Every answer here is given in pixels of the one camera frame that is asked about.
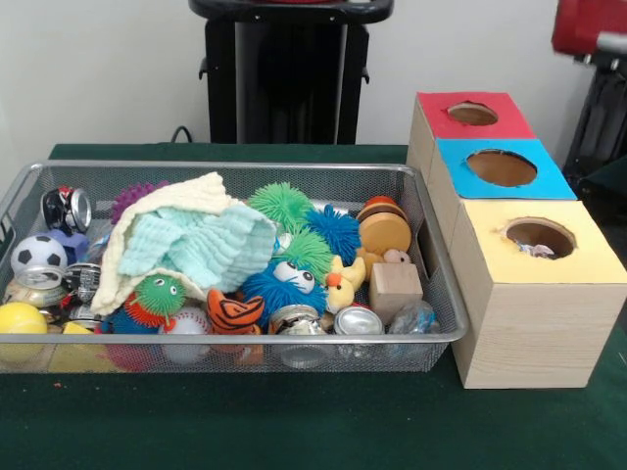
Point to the green spiky monster toy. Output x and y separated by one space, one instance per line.
157 294

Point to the cream muslin cloth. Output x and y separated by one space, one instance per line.
166 193

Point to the blue furry monster toy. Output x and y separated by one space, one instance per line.
284 289

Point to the blue spiky ball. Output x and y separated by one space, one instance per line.
335 230

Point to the light blue muslin cloth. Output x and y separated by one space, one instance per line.
215 245

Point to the confetti print cloth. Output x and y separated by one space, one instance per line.
536 249

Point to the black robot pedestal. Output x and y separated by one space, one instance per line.
284 73

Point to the plain wooden cube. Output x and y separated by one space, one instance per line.
394 289

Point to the toy burger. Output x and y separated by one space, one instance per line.
384 227

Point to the yellow plush duck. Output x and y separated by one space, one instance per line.
343 289

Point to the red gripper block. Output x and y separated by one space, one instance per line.
583 22

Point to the orange tiger striped toy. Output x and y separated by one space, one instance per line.
232 311

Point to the wooden box with three holes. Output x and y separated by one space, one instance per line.
539 333

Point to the black and white soccer ball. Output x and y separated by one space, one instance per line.
38 255

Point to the yellow tennis ball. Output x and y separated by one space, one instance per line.
22 318

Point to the green spiky ball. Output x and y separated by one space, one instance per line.
279 203

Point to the dark green table cloth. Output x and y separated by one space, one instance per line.
612 178
294 421

